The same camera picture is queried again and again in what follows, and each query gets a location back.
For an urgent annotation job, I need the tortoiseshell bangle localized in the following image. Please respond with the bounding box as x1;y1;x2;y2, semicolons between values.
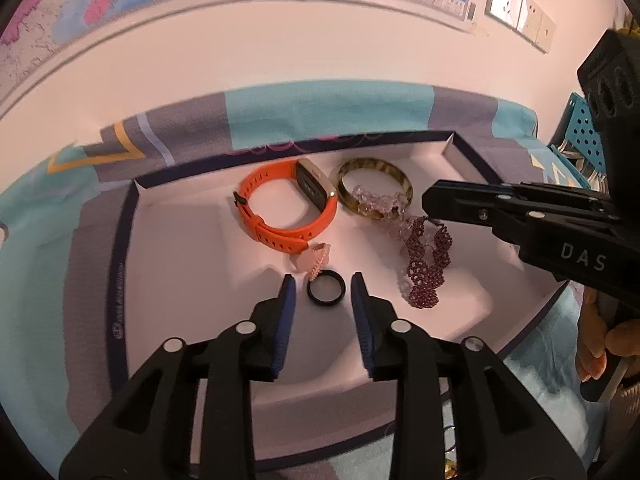
336;158;414;221

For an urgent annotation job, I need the purple beaded bracelet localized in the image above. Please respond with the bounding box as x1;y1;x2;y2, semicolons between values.
397;216;453;309

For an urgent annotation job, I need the orange smartwatch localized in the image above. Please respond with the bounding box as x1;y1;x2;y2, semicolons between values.
234;158;339;253

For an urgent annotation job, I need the dark blue shallow box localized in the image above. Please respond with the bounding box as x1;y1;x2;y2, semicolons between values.
107;130;576;473

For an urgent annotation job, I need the blue grey printed cloth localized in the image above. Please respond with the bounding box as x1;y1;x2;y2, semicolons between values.
0;85;640;480

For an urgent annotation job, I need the person's right hand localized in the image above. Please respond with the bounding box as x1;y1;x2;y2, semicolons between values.
575;292;640;381

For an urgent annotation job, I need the black ring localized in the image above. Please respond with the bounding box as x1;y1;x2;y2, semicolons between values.
307;269;346;307

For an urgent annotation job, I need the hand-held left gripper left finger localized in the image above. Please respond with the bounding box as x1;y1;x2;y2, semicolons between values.
59;274;297;480

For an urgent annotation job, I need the pink hair clip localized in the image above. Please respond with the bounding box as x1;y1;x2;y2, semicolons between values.
292;242;332;281

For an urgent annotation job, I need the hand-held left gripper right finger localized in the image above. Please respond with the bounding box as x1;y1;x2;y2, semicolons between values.
350;271;586;480

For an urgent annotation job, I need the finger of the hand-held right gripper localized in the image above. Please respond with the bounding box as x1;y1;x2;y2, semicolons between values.
422;187;626;243
435;181;618;218

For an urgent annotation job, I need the clear bead bracelet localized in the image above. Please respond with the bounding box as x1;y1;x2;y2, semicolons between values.
352;185;416;241

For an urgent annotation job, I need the teal perforated basket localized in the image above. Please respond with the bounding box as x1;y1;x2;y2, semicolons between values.
547;92;608;196

